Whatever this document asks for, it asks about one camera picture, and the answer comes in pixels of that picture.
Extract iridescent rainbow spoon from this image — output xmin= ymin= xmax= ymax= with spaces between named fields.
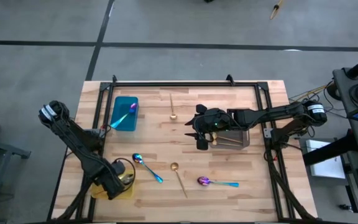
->
xmin=110 ymin=102 xmax=138 ymax=129
xmin=132 ymin=153 xmax=164 ymax=184
xmin=197 ymin=176 xmax=240 ymax=188

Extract grey equipment cart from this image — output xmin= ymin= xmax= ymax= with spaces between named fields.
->
xmin=332 ymin=67 xmax=358 ymax=154

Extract small black floor object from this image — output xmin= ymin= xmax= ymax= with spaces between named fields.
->
xmin=338 ymin=202 xmax=354 ymax=214

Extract white box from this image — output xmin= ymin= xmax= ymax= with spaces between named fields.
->
xmin=305 ymin=139 xmax=347 ymax=180

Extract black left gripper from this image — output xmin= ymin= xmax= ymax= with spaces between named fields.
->
xmin=96 ymin=158 xmax=127 ymax=200

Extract grey plastic bin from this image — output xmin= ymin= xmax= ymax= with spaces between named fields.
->
xmin=209 ymin=129 xmax=250 ymax=151

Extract blue plastic bin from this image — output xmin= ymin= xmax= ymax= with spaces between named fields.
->
xmin=109 ymin=96 xmax=140 ymax=132

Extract black aluminium table frame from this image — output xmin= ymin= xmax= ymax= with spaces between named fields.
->
xmin=50 ymin=80 xmax=315 ymax=223

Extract gold spoon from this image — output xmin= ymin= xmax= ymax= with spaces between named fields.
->
xmin=170 ymin=162 xmax=188 ymax=199
xmin=169 ymin=92 xmax=178 ymax=121
xmin=210 ymin=139 xmax=242 ymax=148
xmin=211 ymin=132 xmax=244 ymax=144

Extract yellow floor cables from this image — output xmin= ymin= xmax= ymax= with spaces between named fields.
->
xmin=288 ymin=80 xmax=335 ymax=105

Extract yellow plastic bin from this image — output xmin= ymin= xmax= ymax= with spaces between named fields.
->
xmin=91 ymin=169 xmax=135 ymax=200

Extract wooden broom handle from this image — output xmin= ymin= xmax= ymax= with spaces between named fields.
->
xmin=268 ymin=0 xmax=285 ymax=21

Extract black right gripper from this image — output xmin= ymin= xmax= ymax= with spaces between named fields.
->
xmin=184 ymin=104 xmax=235 ymax=151

